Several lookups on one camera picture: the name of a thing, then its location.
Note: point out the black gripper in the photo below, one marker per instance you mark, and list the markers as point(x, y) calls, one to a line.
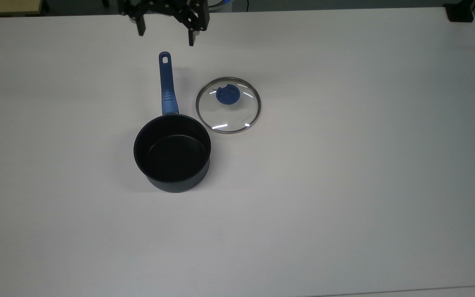
point(159, 5)

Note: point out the glass lid with blue knob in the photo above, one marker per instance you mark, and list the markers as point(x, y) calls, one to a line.
point(228, 95)

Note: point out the wooden table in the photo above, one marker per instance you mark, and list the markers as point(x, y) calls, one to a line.
point(6, 7)

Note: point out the black camera stand clamp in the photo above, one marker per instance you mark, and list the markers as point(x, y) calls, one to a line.
point(460, 12)

